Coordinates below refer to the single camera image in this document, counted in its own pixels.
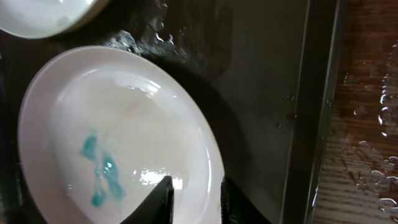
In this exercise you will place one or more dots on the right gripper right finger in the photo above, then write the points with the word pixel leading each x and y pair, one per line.
pixel 236 208

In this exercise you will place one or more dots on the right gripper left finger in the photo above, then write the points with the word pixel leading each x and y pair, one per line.
pixel 157 207

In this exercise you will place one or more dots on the white plate blue dots stain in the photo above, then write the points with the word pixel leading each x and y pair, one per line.
pixel 99 128

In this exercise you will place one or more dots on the white plate long blue stain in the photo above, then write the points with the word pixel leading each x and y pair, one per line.
pixel 38 19

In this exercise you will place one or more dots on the brown serving tray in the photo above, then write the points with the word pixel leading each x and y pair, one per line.
pixel 262 72

